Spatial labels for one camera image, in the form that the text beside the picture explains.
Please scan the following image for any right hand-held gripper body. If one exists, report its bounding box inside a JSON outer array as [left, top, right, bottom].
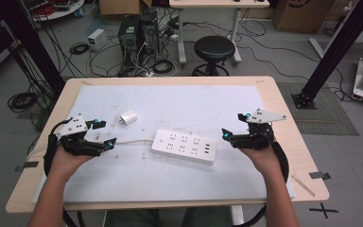
[[231, 108, 287, 151]]

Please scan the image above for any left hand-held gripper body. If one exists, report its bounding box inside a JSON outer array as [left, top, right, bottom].
[[55, 113, 105, 157]]

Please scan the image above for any white charger plug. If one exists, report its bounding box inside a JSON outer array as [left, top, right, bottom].
[[115, 109, 139, 127]]

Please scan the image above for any person's right hand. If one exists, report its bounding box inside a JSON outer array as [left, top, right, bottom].
[[239, 141, 284, 182]]

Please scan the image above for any person's left hand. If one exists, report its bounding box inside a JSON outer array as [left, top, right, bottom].
[[48, 145, 95, 183]]

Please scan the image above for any light wooden table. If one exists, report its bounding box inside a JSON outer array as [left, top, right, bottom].
[[5, 75, 330, 216]]

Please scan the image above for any grey tape strip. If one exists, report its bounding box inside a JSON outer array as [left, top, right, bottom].
[[14, 161, 40, 173], [308, 170, 332, 181]]

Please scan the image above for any white table mat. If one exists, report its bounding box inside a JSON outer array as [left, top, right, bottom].
[[32, 84, 297, 204]]

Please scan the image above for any thin wooden stick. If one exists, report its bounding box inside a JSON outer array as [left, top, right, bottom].
[[290, 174, 317, 198]]

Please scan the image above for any grey floor mat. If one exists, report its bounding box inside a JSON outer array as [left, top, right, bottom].
[[277, 81, 360, 137]]

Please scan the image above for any black round stool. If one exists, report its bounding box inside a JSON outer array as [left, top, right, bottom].
[[191, 35, 236, 78]]

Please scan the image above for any person's left leg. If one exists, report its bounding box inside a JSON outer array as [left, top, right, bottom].
[[103, 208, 161, 227]]

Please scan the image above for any person's leg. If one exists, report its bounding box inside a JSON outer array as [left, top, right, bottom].
[[181, 205, 233, 227], [103, 208, 161, 227]]

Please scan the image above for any white table leg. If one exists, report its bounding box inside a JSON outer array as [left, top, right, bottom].
[[231, 204, 246, 227]]

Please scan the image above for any white power supply box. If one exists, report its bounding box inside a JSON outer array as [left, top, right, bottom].
[[87, 27, 109, 52]]

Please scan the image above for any person's right leg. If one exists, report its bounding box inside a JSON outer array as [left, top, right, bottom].
[[181, 205, 233, 227]]

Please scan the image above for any black computer tower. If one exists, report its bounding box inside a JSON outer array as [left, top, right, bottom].
[[118, 14, 141, 54], [139, 10, 161, 55]]

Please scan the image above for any black tape cross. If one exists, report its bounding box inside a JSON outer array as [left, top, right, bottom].
[[308, 202, 340, 219]]

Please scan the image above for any round white table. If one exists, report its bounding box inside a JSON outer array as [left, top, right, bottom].
[[22, 0, 85, 23]]

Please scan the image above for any white desk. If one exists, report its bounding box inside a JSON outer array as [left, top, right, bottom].
[[168, 0, 270, 66]]

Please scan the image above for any large cardboard box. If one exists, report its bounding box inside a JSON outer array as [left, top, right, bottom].
[[271, 0, 337, 34]]

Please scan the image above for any small cardboard box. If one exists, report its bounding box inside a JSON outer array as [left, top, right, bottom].
[[98, 0, 153, 17]]

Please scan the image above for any white power strip cable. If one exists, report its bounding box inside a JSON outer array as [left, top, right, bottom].
[[26, 138, 155, 163]]

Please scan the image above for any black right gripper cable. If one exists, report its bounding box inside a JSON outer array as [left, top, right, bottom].
[[273, 141, 290, 183]]

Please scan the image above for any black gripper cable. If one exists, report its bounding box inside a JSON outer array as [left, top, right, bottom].
[[43, 117, 74, 178], [273, 141, 290, 183]]

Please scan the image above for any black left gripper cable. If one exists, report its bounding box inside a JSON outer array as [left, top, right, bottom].
[[43, 117, 74, 178]]

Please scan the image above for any black cable coil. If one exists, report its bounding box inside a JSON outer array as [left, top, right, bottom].
[[152, 59, 175, 76], [7, 91, 39, 114], [69, 42, 91, 56]]

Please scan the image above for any black hose under table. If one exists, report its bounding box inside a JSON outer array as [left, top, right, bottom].
[[232, 203, 268, 227]]

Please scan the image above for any black metal stand post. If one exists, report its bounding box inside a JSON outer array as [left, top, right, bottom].
[[0, 0, 66, 96], [290, 0, 363, 110]]

